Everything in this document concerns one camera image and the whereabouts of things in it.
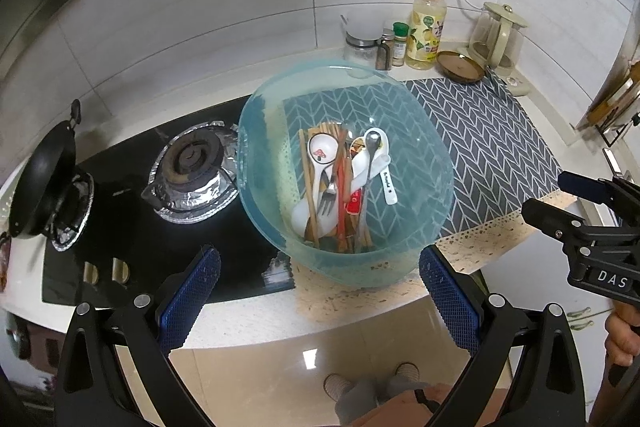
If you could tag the aluminium foil burner liner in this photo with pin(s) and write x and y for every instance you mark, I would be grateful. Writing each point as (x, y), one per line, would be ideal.
(75, 227)
(200, 202)

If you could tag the pile of mixed utensils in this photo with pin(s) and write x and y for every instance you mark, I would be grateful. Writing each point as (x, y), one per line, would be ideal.
(325, 128)

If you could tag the person's right striped slipper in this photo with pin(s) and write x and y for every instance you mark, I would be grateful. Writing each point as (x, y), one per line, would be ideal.
(407, 372)

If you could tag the blue transparent plastic basin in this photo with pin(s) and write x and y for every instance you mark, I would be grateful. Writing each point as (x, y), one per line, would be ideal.
(425, 132)

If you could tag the person's striped slipper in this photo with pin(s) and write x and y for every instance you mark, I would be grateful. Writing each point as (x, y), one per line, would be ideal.
(337, 387)
(407, 372)

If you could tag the metal fork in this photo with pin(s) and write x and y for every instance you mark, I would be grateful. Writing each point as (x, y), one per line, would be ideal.
(327, 199)

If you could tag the cream glass kettle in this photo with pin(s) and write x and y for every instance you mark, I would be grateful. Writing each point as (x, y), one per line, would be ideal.
(500, 37)

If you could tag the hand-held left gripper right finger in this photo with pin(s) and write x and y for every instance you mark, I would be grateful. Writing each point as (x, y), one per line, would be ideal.
(450, 302)

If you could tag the glass jar frosted lid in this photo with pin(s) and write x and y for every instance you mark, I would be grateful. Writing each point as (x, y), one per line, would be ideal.
(361, 52)

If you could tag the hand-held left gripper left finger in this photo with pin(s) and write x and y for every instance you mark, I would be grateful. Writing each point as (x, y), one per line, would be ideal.
(192, 292)

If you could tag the white ceramic spoon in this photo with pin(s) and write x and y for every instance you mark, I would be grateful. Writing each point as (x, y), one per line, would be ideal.
(389, 187)

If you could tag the orange-red chopstick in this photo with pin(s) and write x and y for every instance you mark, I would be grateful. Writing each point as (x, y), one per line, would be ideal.
(342, 187)

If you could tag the brown ceramic plate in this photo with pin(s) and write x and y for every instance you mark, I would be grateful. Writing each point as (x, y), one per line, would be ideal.
(460, 67)

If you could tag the person's left striped slipper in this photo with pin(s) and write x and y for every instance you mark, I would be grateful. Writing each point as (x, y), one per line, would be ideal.
(337, 387)

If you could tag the yellow dish soap bottle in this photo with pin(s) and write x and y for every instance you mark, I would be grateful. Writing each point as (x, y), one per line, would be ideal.
(426, 32)

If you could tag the black gas stove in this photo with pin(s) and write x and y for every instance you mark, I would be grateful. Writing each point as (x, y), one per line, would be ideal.
(125, 217)

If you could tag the person's right hand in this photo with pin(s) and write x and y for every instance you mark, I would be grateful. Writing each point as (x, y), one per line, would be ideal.
(622, 334)

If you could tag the metal lid spice jar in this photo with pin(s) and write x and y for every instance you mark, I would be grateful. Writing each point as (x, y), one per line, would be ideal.
(385, 54)

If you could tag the cream kettle base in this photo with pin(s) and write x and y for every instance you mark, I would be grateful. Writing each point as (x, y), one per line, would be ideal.
(515, 84)

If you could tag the wooden spatula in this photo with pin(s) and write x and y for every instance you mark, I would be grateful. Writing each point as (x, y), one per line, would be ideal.
(306, 167)

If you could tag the grey herringbone mat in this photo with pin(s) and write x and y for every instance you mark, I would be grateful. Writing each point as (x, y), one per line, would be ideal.
(500, 147)

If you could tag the person's grey trousers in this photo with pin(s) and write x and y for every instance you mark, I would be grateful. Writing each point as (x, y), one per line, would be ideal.
(360, 402)

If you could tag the person's brown top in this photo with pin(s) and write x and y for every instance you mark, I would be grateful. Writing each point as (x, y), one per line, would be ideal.
(450, 407)

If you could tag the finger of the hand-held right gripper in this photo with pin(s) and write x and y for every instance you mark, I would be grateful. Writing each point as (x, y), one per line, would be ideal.
(585, 188)
(552, 219)

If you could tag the mushroom print ceramic spoon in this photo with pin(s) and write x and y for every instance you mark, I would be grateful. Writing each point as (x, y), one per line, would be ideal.
(322, 149)

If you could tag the green lid spice jar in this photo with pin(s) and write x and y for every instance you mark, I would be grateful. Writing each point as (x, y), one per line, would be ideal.
(400, 47)

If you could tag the red ceramic spoon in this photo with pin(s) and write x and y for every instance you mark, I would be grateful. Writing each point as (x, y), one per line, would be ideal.
(356, 147)

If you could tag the black wok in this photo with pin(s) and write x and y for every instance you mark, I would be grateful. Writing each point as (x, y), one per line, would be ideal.
(45, 177)

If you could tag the metal spoon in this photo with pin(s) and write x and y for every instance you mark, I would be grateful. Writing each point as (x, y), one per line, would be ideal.
(373, 140)

